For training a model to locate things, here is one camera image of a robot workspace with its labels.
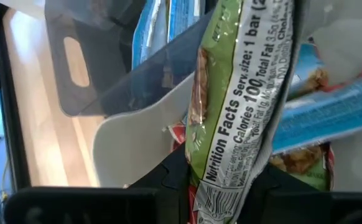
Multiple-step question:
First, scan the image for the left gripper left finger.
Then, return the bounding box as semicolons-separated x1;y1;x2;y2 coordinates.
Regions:
127;143;190;224

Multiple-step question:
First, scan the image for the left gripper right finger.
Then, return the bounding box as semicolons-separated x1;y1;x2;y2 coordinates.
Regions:
237;163;322;224

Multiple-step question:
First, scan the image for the red green granola bar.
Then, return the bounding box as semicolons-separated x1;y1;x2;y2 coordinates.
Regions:
164;123;336;192

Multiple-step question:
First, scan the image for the silver white granola bar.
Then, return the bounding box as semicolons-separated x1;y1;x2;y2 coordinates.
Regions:
185;0;295;224

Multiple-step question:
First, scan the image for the white plastic bin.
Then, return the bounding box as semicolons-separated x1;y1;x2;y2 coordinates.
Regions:
92;0;362;191

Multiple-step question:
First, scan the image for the dark grey translucent bin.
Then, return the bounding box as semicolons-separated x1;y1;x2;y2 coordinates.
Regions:
44;0;215;118

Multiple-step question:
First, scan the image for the black table frame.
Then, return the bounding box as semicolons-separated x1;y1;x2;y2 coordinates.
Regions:
0;0;31;200

